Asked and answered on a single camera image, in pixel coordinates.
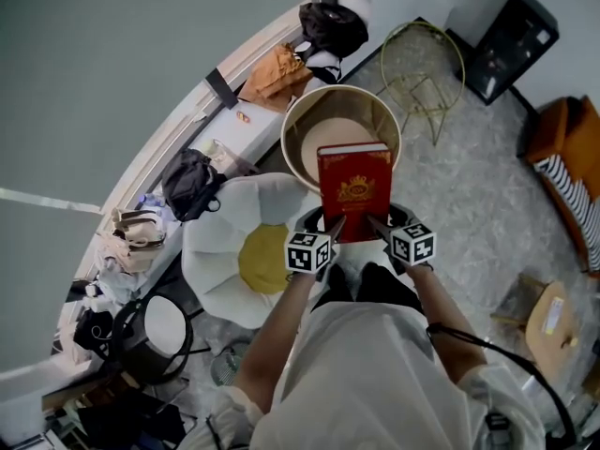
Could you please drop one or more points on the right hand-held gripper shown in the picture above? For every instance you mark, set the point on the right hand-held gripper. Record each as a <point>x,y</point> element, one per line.
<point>412,246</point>

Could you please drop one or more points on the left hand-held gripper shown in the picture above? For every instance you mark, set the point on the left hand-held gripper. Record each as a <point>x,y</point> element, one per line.
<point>307,251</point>

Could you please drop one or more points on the red hardcover book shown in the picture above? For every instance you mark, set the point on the red hardcover book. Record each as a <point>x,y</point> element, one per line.
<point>356,181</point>

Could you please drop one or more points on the white flower-shaped cushion seat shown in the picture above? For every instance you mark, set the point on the white flower-shaped cushion seat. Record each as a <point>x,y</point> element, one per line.
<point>218,237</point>

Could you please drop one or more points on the black shoulder bag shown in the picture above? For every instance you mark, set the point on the black shoulder bag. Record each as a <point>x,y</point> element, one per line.
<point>190,183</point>

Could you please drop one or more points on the person's left forearm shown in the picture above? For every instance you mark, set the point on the person's left forearm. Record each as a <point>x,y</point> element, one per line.
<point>267,354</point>

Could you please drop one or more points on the person's right forearm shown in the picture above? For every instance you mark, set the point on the person's right forearm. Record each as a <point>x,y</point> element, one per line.
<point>445,317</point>

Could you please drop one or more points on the black stool with white seat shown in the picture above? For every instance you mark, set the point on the black stool with white seat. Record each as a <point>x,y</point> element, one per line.
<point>159,324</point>

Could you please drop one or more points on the person's black trousers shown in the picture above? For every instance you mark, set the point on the person's black trousers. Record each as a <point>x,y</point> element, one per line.
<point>384,284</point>

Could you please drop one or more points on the beige drum lampshade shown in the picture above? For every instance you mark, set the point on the beige drum lampshade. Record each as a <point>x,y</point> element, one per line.
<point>300,124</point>

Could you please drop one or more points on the clear glass jar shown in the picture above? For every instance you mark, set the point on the clear glass jar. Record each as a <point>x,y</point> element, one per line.
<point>215,150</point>

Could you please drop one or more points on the person's white shirt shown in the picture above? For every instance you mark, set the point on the person's white shirt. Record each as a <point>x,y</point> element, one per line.
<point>365,382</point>

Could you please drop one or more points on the brown orange garment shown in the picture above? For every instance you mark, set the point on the brown orange garment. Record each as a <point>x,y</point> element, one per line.
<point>276,75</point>

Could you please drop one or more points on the black and white garment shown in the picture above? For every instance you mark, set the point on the black and white garment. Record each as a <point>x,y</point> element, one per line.
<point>323,64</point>

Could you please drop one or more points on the clear plastic water bottle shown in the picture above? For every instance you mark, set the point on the clear plastic water bottle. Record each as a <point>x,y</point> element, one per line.
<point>152,199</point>

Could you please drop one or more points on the black white striped cushion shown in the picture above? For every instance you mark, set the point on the black white striped cushion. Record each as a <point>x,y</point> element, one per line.
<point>574,199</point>

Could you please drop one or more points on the light wooden chair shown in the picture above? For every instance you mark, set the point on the light wooden chair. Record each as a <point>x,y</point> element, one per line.
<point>548,340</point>

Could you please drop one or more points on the black backpack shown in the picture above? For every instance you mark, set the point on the black backpack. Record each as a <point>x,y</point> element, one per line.
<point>333,28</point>

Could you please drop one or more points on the beige handbag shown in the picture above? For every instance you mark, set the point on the beige handbag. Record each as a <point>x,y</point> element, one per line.
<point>136,237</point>

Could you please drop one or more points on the orange sofa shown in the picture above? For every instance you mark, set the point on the orange sofa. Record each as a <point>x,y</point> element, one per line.
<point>562,134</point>

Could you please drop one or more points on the black cabinet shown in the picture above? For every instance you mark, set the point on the black cabinet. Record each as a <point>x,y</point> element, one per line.
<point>511,45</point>

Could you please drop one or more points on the white cloth pile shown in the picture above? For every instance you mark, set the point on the white cloth pile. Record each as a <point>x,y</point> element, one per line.
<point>115,274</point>

